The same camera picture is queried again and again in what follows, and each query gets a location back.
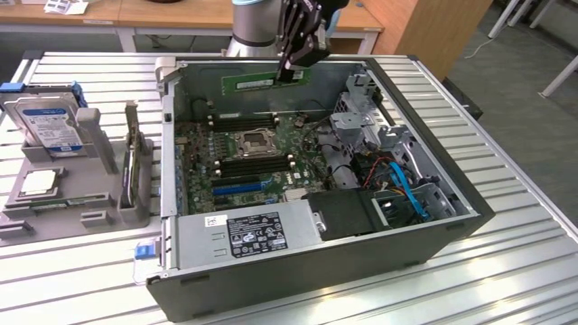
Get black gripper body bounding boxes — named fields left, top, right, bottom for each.
left=277, top=0, right=351, bottom=39

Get green RAM stick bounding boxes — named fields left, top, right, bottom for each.
left=220, top=69, right=311, bottom=94

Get black RAM slot bank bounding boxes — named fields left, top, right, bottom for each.
left=208, top=113, right=281, bottom=133
left=214, top=154, right=298, bottom=179

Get metal disk bay cage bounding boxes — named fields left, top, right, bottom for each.
left=329, top=72, right=457, bottom=221

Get metal CPU socket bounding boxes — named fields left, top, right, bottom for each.
left=232, top=129, right=279, bottom=158

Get wooden cabinet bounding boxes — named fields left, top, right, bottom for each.
left=370, top=0, right=494, bottom=82

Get green motherboard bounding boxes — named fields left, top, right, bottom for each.
left=174, top=113, right=338, bottom=216

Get black expansion slot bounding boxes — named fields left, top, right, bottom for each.
left=211, top=175, right=266, bottom=188

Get blue expansion slot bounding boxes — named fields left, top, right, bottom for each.
left=211, top=181, right=267, bottom=196

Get graphics card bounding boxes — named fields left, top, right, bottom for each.
left=118, top=100, right=147, bottom=208

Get white table legs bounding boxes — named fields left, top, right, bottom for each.
left=486, top=0, right=578, bottom=40

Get grey power supply unit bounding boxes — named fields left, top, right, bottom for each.
left=164, top=200, right=326, bottom=272

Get white paper sheets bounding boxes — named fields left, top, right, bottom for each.
left=43, top=0, right=91, bottom=16

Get blue disk caddy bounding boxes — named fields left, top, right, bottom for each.
left=0, top=81, right=86, bottom=110

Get white table leg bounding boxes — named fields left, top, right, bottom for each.
left=540, top=53, right=578, bottom=98

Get hard disk with blue label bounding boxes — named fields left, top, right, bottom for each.
left=0, top=96, right=86, bottom=159

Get open black PC case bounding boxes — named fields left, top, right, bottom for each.
left=144, top=56, right=497, bottom=323

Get grey parts rack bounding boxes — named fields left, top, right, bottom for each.
left=0, top=107, right=158, bottom=245

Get blue case latch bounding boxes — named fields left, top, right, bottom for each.
left=134, top=240, right=163, bottom=262

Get silver CPU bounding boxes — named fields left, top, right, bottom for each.
left=19, top=169, right=63, bottom=196

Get blue gripper cable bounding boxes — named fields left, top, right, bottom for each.
left=326, top=9, right=345, bottom=39

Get wooden desk with white frame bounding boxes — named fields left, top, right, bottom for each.
left=0, top=0, right=385, bottom=55

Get red and black wires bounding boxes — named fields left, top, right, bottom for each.
left=359, top=154, right=393, bottom=190

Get white floor cable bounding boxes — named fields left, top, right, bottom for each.
left=463, top=35, right=494, bottom=60

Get blue SATA wire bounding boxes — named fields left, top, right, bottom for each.
left=389, top=160, right=430, bottom=223

